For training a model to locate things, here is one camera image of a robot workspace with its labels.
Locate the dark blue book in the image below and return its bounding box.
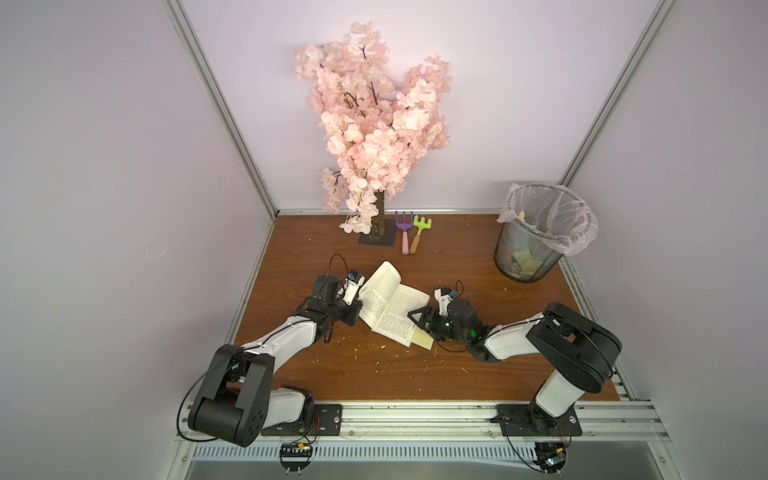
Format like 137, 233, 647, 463
359, 261, 429, 347

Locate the yellow sticky note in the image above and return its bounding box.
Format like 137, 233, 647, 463
411, 328, 434, 350

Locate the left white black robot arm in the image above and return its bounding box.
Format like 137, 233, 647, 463
175, 271, 365, 447

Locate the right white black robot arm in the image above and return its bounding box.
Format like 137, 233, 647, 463
408, 298, 622, 419

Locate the discarded sticky notes pile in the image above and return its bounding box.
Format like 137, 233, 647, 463
511, 211, 549, 277

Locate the green toy garden rake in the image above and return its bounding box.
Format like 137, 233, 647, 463
409, 215, 432, 255

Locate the purple toy garden rake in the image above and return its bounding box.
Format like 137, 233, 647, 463
395, 211, 414, 255

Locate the black mesh waste bin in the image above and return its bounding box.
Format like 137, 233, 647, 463
494, 183, 583, 283

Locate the left small circuit board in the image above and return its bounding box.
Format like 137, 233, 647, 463
278, 441, 314, 475

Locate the small circuit board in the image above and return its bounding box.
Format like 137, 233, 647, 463
278, 441, 314, 475
534, 442, 567, 474

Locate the clear plastic bin liner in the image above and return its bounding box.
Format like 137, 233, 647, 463
497, 183, 598, 256

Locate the right small circuit board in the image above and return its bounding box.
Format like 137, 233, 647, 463
534, 442, 567, 474

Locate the pink artificial blossom tree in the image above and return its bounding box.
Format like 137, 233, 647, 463
294, 21, 452, 235

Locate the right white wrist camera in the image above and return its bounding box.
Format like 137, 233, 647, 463
434, 287, 460, 317

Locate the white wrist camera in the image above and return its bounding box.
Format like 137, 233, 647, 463
342, 270, 365, 305
434, 287, 460, 317

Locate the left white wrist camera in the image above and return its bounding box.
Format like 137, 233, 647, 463
342, 270, 365, 305

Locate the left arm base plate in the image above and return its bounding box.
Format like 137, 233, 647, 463
260, 402, 343, 438

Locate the aluminium mounting rail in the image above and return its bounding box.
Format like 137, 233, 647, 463
165, 401, 675, 473

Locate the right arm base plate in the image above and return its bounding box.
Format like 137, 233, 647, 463
490, 403, 583, 437

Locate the left aluminium corner post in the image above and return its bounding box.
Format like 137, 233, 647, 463
164, 0, 279, 223

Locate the aluminium corner post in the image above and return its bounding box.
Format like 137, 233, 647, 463
164, 0, 279, 223
558, 0, 677, 187

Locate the right aluminium corner post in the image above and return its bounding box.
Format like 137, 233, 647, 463
558, 0, 677, 187

